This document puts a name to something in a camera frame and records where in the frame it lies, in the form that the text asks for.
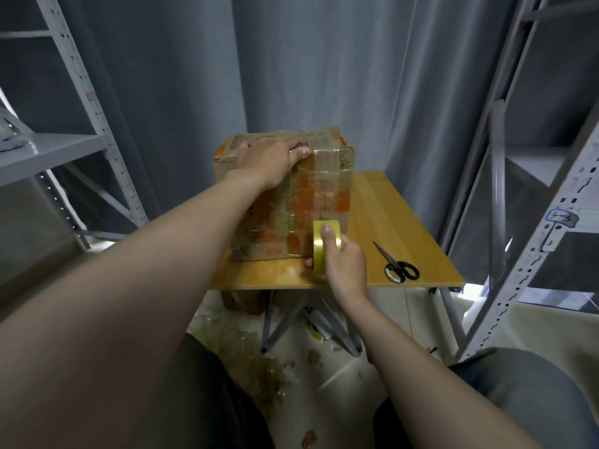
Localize yellow tape roll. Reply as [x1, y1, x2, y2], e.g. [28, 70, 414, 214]
[309, 218, 344, 281]

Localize yellow wooden table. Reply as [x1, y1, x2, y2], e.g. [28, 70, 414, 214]
[208, 170, 466, 356]

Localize tape scraps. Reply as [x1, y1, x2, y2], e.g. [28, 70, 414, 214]
[192, 308, 296, 412]

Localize grey metal shelf unit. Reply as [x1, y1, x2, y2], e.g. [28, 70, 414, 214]
[435, 0, 599, 363]
[0, 0, 151, 253]

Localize person's left hand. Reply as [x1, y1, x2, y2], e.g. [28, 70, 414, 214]
[225, 137, 313, 193]

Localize person's left forearm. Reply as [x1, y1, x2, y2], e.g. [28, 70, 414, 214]
[0, 173, 258, 449]

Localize large orange print cardboard box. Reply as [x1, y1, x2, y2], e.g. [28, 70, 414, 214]
[212, 127, 358, 264]

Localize person's right leg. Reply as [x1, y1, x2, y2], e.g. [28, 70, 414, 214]
[373, 347, 599, 449]

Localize person's right forearm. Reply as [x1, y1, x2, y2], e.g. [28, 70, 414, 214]
[339, 292, 544, 449]

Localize plain brown cardboard box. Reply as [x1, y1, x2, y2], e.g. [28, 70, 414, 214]
[221, 289, 269, 316]

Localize black-handled scissors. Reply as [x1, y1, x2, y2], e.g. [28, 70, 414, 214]
[373, 240, 422, 285]

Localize grey curtain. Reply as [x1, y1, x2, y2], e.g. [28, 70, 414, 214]
[0, 0, 599, 241]

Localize person's right hand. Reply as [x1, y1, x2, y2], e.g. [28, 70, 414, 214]
[303, 225, 372, 312]

